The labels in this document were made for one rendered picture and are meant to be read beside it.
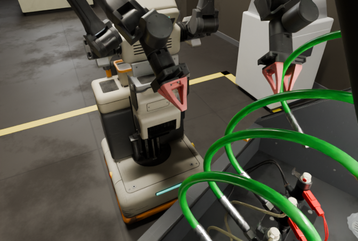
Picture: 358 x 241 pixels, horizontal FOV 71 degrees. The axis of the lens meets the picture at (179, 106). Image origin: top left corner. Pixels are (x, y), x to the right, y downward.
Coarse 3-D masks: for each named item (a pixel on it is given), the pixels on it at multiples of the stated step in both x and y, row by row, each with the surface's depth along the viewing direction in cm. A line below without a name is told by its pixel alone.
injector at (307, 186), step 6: (300, 174) 55; (300, 180) 54; (312, 180) 54; (288, 186) 58; (300, 186) 54; (306, 186) 53; (288, 192) 58; (294, 192) 57; (300, 192) 55; (300, 198) 56; (300, 204) 58
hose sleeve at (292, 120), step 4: (288, 112) 63; (288, 116) 63; (292, 116) 63; (292, 120) 63; (296, 120) 63; (292, 124) 63; (296, 124) 62; (296, 128) 62; (300, 128) 62; (300, 132) 62
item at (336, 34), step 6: (318, 36) 51; (324, 36) 49; (330, 36) 48; (336, 36) 47; (306, 42) 53; (312, 42) 52; (318, 42) 51; (300, 48) 55; (306, 48) 53; (294, 54) 57; (288, 60) 59; (288, 66) 60; (282, 72) 61; (282, 78) 62; (282, 84) 63; (282, 90) 64; (282, 102) 64; (288, 108) 64
